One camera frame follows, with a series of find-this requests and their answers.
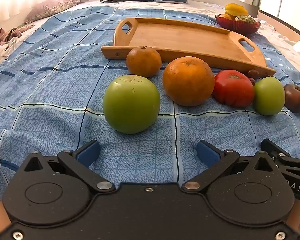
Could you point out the large orange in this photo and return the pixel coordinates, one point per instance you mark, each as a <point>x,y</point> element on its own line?
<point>188,81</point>

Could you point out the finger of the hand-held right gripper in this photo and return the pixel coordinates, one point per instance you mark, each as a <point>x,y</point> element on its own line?
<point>272,146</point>

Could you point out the red tomato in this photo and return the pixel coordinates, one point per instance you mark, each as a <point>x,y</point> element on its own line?
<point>233,90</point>

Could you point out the green sugar apple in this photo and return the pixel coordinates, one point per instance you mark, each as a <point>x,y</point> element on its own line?
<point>245,19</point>

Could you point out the orange fruit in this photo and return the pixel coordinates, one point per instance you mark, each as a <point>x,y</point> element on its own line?
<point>225,17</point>

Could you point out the dried red date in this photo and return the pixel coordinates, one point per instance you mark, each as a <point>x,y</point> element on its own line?
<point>252,81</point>
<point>253,74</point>

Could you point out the dark purple round fruit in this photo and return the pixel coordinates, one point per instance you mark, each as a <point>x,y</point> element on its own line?
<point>295,98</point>

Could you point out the red glass bowl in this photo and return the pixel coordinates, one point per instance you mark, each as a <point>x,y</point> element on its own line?
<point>240,27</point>

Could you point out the brown crumpled cloth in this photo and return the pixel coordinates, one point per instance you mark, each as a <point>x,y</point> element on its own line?
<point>9,33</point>

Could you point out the yellow starfruit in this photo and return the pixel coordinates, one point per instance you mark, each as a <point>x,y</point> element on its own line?
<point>236,9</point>

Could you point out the large green apple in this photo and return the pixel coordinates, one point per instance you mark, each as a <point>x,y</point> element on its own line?
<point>131,103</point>

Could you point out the small green apple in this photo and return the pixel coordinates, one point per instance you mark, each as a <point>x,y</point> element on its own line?
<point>268,96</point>

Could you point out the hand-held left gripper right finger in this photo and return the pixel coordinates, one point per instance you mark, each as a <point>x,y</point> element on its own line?
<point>207,152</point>

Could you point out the purple floral pillow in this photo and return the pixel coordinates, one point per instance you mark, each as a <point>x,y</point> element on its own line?
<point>49,7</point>

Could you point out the blue checked bedsheet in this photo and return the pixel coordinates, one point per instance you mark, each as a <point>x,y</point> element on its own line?
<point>52,92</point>

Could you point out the wooden tray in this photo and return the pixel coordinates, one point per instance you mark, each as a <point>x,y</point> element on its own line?
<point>180,37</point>

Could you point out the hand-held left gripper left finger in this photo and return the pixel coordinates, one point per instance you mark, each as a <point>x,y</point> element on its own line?
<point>88,152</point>

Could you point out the small orange tangerine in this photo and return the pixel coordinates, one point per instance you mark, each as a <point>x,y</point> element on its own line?
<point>143,61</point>

